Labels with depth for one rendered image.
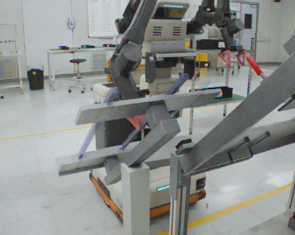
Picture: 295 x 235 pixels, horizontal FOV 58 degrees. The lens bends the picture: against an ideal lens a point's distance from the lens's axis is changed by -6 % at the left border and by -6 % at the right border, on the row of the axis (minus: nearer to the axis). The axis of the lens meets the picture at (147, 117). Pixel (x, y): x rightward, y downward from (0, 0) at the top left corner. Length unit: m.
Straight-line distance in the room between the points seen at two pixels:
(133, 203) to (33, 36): 6.77
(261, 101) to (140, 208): 0.43
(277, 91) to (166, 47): 0.99
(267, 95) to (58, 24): 6.98
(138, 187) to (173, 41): 0.98
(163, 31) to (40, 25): 6.00
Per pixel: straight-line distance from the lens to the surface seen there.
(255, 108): 0.69
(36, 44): 7.38
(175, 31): 1.61
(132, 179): 0.75
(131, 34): 0.88
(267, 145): 1.26
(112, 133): 1.81
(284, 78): 0.63
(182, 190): 1.02
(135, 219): 0.83
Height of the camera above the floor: 1.16
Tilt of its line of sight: 17 degrees down
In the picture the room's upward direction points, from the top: straight up
